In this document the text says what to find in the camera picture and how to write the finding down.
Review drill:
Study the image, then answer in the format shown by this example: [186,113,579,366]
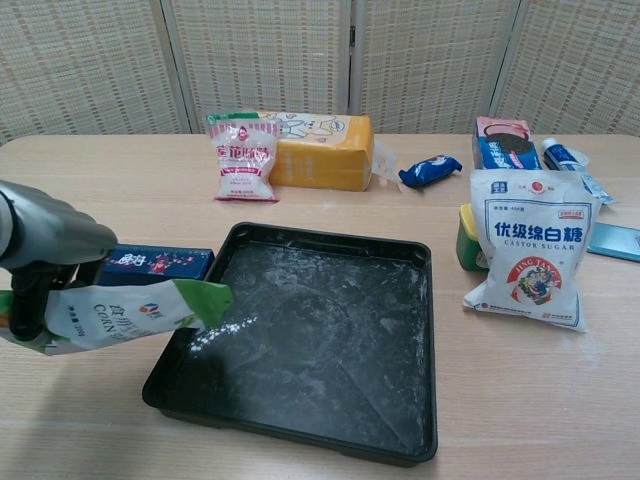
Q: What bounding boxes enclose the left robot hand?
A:
[10,182,119,342]

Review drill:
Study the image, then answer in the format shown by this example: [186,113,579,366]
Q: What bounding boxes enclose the pink snack packet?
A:
[207,113,281,204]

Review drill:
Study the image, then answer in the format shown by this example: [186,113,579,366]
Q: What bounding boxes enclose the dark blue rectangular box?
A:
[102,243,216,289]

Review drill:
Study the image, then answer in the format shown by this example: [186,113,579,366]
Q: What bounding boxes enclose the green corn starch bag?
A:
[0,278,235,357]

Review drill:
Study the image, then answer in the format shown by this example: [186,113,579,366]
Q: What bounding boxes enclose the yellow tissue pack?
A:
[257,110,400,194]

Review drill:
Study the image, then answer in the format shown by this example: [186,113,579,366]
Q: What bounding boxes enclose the small blue cookie pack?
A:
[398,153,464,189]

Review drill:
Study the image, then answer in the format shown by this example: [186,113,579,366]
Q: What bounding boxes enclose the black square plastic tray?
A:
[142,222,439,469]

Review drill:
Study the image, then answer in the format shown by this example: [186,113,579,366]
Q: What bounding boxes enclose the white blue toothpaste tube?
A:
[541,138,619,206]

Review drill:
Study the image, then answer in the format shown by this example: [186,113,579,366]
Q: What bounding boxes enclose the light blue smartphone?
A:
[585,221,640,264]

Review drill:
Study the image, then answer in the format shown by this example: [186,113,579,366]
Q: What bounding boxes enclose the white castor sugar bag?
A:
[462,168,601,335]

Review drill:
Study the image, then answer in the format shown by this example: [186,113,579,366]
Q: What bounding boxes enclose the green container yellow lid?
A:
[455,203,491,272]

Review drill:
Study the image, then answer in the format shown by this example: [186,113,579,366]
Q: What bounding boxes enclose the woven folding screen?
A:
[0,0,640,147]

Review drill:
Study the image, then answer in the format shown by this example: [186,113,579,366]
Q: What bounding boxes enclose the pink blue cookie box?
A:
[473,116,545,172]

